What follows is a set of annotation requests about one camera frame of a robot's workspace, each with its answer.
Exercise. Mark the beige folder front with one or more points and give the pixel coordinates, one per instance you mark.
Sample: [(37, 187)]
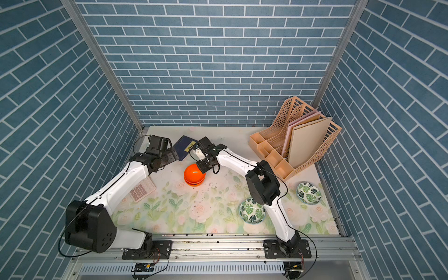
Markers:
[(305, 141)]

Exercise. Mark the aluminium corner post right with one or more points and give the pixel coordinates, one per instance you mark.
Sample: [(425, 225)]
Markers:
[(346, 35)]

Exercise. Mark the aluminium corner post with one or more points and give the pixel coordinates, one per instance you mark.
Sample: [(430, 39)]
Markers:
[(346, 35), (86, 33)]

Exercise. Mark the green leaf bowl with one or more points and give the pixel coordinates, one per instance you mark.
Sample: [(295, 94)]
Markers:
[(251, 212), (308, 193)]

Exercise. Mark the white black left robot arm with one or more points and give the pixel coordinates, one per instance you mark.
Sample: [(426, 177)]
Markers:
[(89, 224)]

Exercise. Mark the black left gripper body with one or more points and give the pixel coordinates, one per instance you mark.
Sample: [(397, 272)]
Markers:
[(168, 157)]

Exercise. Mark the aluminium corner post left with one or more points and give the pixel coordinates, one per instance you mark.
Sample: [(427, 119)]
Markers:
[(86, 33)]

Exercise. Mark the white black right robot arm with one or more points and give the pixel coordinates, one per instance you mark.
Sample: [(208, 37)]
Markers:
[(263, 186)]

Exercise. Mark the dark blue book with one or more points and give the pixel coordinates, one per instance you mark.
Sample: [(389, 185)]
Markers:
[(183, 146)]

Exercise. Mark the floral table mat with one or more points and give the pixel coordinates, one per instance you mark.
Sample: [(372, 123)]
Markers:
[(212, 207)]

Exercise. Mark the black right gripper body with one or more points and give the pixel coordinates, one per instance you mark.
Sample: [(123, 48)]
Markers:
[(205, 165)]

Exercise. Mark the orange bowl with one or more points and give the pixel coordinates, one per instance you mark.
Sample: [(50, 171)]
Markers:
[(194, 184), (193, 174)]

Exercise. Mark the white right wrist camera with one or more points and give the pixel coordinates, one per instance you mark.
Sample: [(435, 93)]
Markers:
[(199, 154)]

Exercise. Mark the aluminium front rail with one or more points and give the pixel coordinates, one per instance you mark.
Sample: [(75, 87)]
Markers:
[(252, 248)]

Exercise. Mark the orange plastic file rack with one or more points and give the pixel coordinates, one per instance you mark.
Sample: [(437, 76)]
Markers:
[(268, 143)]

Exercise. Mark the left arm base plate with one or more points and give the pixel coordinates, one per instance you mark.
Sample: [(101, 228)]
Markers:
[(150, 250)]

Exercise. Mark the green circuit board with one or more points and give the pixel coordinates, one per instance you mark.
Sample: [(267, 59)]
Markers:
[(145, 268)]

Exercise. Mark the pink folder behind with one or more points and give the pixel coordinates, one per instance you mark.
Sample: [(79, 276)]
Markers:
[(297, 124)]

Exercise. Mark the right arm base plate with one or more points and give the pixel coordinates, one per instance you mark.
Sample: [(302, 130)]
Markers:
[(277, 249)]

